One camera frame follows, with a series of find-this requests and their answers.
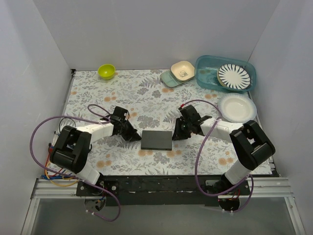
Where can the black network switch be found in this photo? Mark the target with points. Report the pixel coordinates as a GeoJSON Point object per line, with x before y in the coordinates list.
{"type": "Point", "coordinates": [156, 140]}

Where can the blue striped white plate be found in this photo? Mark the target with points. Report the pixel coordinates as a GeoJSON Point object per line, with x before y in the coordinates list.
{"type": "Point", "coordinates": [233, 76]}

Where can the white round plate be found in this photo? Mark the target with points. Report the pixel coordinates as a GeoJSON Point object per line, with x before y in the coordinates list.
{"type": "Point", "coordinates": [237, 108]}

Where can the pale green divided tray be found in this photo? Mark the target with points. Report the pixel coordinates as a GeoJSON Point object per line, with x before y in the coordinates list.
{"type": "Point", "coordinates": [170, 80]}

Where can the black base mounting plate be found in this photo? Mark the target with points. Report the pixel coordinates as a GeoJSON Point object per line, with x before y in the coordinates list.
{"type": "Point", "coordinates": [152, 190]}

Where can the floral patterned table mat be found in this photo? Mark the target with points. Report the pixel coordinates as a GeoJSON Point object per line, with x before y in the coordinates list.
{"type": "Point", "coordinates": [152, 106]}

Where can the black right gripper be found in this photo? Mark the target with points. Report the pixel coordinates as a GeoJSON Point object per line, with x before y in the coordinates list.
{"type": "Point", "coordinates": [182, 128]}

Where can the beige square panda bowl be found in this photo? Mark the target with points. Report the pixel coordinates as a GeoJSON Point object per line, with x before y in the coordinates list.
{"type": "Point", "coordinates": [183, 71]}

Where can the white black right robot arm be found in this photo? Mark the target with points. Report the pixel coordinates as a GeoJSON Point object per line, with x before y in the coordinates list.
{"type": "Point", "coordinates": [251, 145]}

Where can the lime green bowl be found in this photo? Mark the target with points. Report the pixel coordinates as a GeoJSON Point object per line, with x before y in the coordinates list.
{"type": "Point", "coordinates": [106, 71]}

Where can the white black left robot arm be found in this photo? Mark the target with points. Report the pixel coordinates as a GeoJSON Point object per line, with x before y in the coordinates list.
{"type": "Point", "coordinates": [73, 145]}

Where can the aluminium frame rail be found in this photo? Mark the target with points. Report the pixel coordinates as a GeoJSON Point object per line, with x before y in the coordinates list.
{"type": "Point", "coordinates": [262, 188]}

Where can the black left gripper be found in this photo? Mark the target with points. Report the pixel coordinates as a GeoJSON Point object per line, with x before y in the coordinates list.
{"type": "Point", "coordinates": [127, 130]}

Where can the teal plastic basin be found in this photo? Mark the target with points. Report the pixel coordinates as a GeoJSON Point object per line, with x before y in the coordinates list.
{"type": "Point", "coordinates": [206, 73]}

